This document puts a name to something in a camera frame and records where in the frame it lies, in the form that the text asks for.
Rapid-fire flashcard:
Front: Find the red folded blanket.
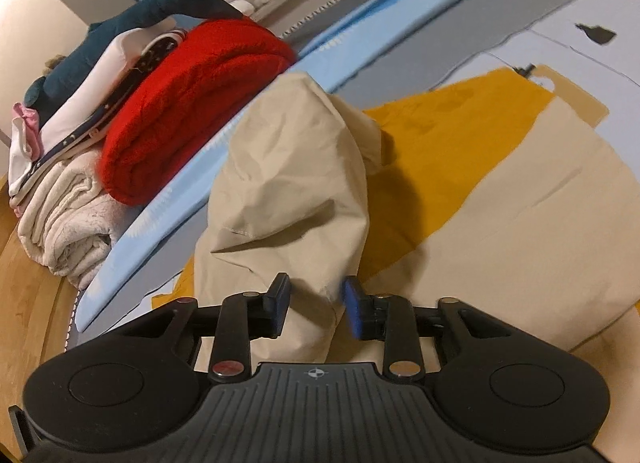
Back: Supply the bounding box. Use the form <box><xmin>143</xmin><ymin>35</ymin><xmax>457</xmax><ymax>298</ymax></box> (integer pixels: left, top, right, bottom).
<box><xmin>98</xmin><ymin>19</ymin><xmax>301</xmax><ymax>206</ymax></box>

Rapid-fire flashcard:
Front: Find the white and pink cloth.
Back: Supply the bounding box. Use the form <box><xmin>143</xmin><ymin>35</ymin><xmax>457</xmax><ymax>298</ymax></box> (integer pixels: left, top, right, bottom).
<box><xmin>7</xmin><ymin>102</ymin><xmax>43</xmax><ymax>216</ymax></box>

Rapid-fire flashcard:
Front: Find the beige and yellow hooded jacket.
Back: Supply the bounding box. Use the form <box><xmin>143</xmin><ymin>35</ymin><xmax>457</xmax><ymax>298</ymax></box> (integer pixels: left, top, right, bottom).
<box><xmin>152</xmin><ymin>68</ymin><xmax>640</xmax><ymax>364</ymax></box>

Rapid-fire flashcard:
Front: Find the navy trimmed folded quilt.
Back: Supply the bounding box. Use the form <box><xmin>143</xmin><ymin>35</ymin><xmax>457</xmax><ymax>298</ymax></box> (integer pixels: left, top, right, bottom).
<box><xmin>27</xmin><ymin>29</ymin><xmax>190</xmax><ymax>179</ymax></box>

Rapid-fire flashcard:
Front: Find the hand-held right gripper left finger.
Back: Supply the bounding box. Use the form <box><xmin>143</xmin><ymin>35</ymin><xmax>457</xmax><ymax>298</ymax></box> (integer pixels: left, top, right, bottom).
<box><xmin>127</xmin><ymin>272</ymin><xmax>292</xmax><ymax>384</ymax></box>

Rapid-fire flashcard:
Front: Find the grey and white printed bedsheet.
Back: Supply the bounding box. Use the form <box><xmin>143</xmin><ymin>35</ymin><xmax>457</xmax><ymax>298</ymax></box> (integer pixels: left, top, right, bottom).
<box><xmin>65</xmin><ymin>0</ymin><xmax>640</xmax><ymax>344</ymax></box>

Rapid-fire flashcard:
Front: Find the light blue blanket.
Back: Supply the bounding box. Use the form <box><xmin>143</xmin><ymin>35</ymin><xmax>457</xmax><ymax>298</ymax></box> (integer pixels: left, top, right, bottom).
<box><xmin>75</xmin><ymin>0</ymin><xmax>543</xmax><ymax>331</ymax></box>

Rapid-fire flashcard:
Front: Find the dark blue shark plush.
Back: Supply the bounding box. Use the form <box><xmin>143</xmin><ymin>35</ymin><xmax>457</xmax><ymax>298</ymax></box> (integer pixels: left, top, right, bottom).
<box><xmin>24</xmin><ymin>0</ymin><xmax>251</xmax><ymax>111</ymax></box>

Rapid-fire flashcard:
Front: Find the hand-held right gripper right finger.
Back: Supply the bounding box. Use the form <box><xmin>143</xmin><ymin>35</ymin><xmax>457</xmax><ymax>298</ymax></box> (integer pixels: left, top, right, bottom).
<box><xmin>341</xmin><ymin>275</ymin><xmax>516</xmax><ymax>384</ymax></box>

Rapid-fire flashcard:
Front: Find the cream folded blanket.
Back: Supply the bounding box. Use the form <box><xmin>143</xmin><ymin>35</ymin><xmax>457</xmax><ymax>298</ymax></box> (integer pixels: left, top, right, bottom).
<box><xmin>17</xmin><ymin>148</ymin><xmax>126</xmax><ymax>290</ymax></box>

